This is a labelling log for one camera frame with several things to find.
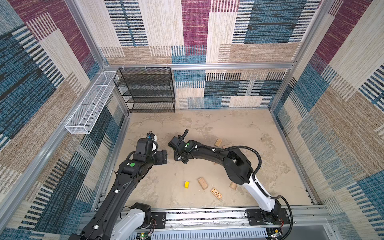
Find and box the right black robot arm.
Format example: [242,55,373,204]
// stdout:
[169,136,286,224]

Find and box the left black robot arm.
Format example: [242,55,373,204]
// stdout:
[69,137,167,240]

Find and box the light wood block far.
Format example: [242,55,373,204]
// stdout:
[214,138,223,148]

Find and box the wood block near front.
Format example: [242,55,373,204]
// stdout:
[198,177,208,190]

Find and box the patterned wood block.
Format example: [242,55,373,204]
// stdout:
[211,188,223,200]

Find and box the small wood cylinder block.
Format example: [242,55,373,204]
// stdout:
[230,183,238,191]

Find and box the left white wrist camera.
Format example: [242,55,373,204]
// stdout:
[147,131,159,153]

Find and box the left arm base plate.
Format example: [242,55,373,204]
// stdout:
[137,212,167,231]

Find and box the black wire shelf rack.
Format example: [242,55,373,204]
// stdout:
[115,67,176,114]

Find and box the white wire mesh basket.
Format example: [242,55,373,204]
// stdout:
[65,72,117,135]

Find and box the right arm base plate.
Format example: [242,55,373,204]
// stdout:
[245,208,291,226]

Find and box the black corrugated cable hose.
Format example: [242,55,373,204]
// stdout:
[175,128,294,240]

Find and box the aluminium front rail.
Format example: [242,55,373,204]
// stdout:
[78,206,334,240]

